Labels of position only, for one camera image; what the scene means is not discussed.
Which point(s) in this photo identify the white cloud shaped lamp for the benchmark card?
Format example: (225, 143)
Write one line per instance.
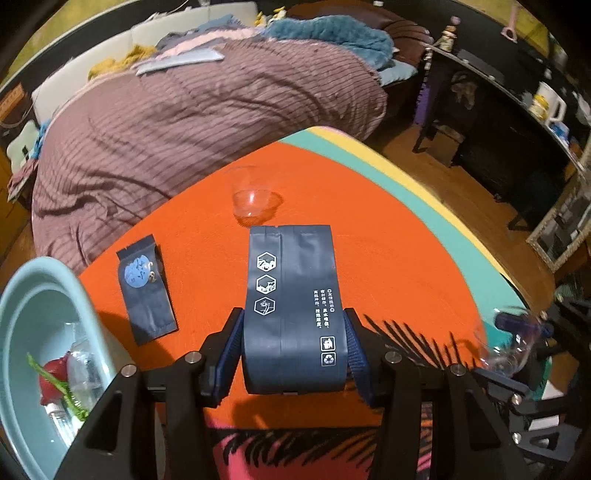
(21, 148)

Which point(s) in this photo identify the white bed headboard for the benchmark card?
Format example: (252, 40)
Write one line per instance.
(61, 85)

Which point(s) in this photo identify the clear bottle in basin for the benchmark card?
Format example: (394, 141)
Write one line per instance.
(78, 373)

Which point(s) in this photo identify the red item in basin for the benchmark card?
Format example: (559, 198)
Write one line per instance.
(50, 393)

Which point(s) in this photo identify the green snack packet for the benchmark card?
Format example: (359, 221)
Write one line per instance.
(60, 387)

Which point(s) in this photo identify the white mug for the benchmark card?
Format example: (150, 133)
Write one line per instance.
(547, 106)

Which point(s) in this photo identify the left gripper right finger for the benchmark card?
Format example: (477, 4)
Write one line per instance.
(469, 438)

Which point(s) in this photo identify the dark side table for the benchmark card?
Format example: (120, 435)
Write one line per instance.
(512, 154)

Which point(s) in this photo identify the colourful beach towel mat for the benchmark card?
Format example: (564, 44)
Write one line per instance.
(409, 267)

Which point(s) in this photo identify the small dark blue pouch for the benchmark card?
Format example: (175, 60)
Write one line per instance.
(144, 290)

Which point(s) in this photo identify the white paper envelope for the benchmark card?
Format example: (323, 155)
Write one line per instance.
(192, 57)

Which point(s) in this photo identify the large dark blue pouch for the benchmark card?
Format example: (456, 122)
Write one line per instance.
(294, 334)

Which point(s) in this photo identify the clear plastic cup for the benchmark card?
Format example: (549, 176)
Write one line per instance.
(499, 351)
(253, 199)

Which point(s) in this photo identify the yellow cloth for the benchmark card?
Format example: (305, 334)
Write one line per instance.
(111, 65)

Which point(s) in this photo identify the light blue plastic basin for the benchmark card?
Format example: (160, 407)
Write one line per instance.
(46, 313)

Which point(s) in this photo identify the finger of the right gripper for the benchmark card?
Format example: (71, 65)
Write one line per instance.
(522, 325)

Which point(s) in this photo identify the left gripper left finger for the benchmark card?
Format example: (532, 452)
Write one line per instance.
(144, 415)

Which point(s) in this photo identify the blue fluffy blanket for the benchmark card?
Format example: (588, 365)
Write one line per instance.
(374, 46)

